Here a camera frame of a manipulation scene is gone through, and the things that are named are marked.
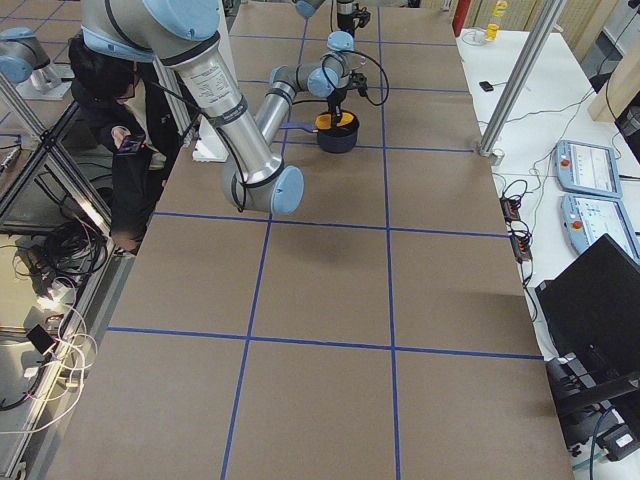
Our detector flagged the teach pendant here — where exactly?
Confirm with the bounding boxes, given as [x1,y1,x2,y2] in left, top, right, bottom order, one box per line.
[561,193,639,260]
[552,139,622,199]

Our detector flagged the dark blue saucepan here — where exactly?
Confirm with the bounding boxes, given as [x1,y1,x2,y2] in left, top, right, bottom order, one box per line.
[280,114,360,154]

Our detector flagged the lower teach pendant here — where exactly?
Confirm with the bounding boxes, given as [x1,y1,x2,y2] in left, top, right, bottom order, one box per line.
[561,193,639,260]

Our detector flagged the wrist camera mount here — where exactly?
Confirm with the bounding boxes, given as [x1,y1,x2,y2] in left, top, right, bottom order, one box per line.
[348,73,368,98]

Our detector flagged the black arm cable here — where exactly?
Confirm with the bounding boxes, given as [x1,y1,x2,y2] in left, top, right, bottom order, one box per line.
[319,48,390,107]

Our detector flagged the yellow plastic corn cob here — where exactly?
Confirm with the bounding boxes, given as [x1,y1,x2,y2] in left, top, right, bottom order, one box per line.
[315,112,357,130]

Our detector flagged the small black device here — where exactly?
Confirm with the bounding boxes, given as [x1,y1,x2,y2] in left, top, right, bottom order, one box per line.
[479,81,494,92]

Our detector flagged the upper teach pendant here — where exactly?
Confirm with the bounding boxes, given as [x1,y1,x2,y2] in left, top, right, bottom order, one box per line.
[552,139,622,199]

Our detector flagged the aluminium frame post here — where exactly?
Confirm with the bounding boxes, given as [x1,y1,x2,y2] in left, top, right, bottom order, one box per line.
[477,0,567,157]

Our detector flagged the white camera mast base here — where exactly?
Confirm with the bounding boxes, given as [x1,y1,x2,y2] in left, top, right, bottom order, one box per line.
[192,114,229,163]

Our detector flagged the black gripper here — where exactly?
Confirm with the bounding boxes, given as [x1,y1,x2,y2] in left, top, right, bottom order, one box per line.
[327,88,348,128]

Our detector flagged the yellow spring toy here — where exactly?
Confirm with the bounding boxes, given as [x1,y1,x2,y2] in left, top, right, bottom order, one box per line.
[485,23,500,42]

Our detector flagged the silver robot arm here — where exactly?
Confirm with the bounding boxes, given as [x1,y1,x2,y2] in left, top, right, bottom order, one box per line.
[293,0,370,36]
[81,0,354,215]

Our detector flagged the black laptop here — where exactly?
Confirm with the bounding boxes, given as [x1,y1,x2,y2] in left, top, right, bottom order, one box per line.
[535,234,639,374]

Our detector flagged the smartphone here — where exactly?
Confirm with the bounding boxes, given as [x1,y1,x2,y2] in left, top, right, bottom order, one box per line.
[117,134,146,156]

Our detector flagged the person in black jacket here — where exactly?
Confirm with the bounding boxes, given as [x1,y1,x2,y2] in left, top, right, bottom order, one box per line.
[68,32,183,254]

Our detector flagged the orange black usb hub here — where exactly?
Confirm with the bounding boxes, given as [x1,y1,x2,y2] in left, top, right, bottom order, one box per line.
[500,197,533,264]

